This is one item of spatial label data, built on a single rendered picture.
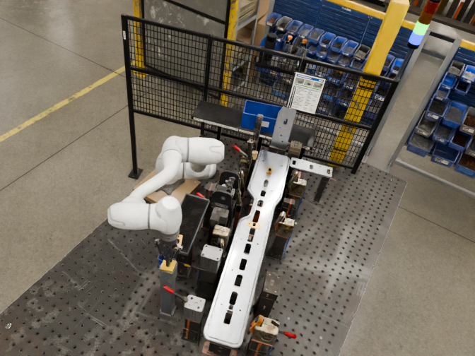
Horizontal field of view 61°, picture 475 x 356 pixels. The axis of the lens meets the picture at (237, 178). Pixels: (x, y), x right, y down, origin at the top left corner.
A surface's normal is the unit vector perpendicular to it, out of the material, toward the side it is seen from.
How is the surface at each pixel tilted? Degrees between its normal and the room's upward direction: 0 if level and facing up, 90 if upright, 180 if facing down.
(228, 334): 0
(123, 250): 0
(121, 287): 0
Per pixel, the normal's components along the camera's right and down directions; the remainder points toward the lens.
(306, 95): -0.24, 0.67
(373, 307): 0.13, -0.69
